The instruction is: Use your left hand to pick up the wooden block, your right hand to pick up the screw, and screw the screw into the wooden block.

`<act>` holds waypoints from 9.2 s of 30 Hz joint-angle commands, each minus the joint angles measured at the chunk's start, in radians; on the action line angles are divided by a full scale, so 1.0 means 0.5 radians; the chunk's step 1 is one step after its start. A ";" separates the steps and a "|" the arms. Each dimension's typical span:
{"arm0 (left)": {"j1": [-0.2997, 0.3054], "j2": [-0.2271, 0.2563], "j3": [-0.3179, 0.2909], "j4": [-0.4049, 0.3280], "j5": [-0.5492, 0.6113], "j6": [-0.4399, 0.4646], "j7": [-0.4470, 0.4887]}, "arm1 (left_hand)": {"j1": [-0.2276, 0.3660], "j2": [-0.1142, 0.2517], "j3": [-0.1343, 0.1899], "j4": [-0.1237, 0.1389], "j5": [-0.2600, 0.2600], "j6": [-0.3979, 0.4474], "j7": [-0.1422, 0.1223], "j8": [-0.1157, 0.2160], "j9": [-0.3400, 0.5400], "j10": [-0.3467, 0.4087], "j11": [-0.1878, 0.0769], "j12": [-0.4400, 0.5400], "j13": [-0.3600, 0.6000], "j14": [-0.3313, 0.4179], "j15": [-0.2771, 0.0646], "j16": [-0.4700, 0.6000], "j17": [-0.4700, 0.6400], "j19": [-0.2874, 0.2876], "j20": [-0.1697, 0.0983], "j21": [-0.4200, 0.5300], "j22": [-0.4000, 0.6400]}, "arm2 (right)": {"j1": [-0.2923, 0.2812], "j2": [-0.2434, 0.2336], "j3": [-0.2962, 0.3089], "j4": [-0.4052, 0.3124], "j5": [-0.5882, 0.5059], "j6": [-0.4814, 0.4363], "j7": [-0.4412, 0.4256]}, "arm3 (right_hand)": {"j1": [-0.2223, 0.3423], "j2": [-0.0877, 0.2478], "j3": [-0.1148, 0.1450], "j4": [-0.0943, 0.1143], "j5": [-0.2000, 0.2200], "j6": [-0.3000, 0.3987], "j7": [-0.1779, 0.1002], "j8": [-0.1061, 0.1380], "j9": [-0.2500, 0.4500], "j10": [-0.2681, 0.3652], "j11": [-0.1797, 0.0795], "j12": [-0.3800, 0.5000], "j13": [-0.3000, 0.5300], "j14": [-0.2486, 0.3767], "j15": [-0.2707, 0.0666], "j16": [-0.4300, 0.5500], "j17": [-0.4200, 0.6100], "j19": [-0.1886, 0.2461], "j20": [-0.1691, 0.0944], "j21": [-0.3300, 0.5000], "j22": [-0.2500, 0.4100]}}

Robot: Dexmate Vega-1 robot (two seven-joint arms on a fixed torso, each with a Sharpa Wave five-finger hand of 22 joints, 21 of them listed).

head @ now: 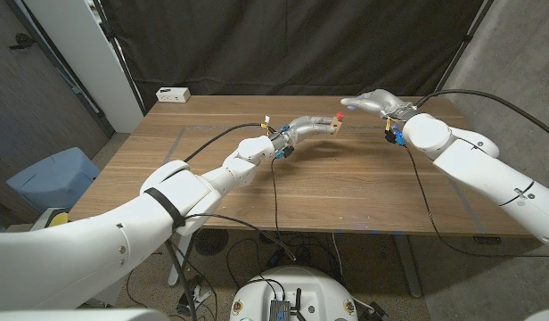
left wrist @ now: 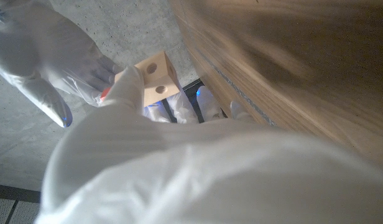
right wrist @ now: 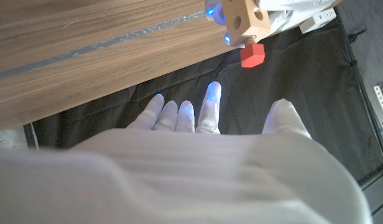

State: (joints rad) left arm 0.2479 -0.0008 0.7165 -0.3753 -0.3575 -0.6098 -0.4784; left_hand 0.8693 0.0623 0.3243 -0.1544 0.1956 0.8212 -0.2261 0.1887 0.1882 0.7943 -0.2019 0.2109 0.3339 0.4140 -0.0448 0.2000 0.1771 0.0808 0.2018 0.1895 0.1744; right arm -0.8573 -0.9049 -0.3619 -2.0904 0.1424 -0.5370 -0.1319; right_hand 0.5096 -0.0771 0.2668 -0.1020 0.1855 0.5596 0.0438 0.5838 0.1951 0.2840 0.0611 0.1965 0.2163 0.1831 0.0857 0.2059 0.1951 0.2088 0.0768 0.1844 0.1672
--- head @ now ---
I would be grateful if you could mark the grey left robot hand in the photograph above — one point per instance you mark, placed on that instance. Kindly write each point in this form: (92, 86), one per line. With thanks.
(303, 128)

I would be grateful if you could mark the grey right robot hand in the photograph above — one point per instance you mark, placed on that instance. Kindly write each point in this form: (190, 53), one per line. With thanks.
(381, 103)

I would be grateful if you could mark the wooden block with holes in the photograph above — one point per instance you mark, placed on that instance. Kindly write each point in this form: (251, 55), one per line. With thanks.
(337, 127)

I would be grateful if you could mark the red-headed wooden screw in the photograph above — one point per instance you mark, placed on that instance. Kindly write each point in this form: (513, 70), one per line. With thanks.
(340, 116)

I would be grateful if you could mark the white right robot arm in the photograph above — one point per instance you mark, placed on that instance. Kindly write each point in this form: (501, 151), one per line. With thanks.
(488, 169)

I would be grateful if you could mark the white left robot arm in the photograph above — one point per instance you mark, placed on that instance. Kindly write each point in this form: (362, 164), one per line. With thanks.
(78, 254)

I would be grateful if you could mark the black backdrop curtain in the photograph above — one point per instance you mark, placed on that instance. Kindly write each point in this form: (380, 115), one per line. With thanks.
(279, 44)

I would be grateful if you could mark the grey tape outline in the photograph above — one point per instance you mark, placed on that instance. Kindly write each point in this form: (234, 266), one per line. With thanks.
(203, 128)

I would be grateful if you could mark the black backdrop stand pole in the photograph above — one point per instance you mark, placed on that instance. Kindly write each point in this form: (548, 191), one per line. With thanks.
(118, 53)
(464, 44)

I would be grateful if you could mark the white power strip box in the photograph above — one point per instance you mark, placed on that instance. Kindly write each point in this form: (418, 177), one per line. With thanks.
(173, 94)

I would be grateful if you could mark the black round fan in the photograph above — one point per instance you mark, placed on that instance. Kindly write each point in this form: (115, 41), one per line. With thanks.
(210, 241)

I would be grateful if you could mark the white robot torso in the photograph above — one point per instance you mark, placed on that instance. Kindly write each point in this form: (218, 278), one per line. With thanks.
(301, 285)

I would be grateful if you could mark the white table leg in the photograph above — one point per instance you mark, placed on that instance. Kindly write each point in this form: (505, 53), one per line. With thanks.
(181, 263)
(408, 263)

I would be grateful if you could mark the black antenna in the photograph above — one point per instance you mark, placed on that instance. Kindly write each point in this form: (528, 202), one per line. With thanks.
(297, 303)

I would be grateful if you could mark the grey electronics box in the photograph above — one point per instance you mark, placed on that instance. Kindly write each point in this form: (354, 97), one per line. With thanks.
(279, 310)

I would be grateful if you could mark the white panel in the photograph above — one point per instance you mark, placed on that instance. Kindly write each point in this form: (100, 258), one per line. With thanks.
(87, 53)

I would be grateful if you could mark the light blue bin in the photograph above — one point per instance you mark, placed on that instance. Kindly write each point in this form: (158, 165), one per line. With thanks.
(51, 178)

